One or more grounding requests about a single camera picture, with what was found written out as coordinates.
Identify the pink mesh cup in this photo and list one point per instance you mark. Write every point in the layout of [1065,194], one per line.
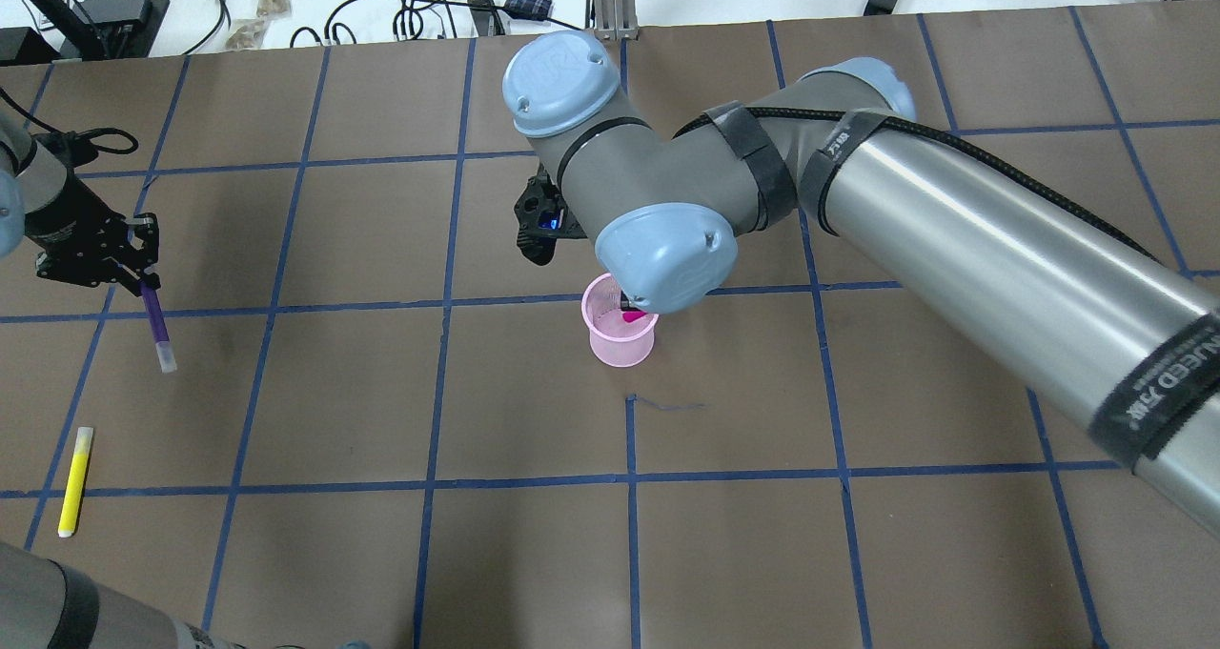
[615,343]

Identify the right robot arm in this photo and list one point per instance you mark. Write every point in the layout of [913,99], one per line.
[1120,344]

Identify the black power adapter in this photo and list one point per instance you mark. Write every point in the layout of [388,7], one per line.
[126,28]

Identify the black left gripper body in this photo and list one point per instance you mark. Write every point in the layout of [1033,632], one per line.
[69,232]

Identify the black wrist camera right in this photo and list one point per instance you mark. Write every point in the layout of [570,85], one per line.
[544,219]

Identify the purple pen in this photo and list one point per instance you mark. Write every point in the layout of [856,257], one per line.
[158,326]

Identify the aluminium frame post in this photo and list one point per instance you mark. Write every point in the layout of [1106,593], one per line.
[612,20]

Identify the yellow pen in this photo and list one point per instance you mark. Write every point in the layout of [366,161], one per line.
[75,487]

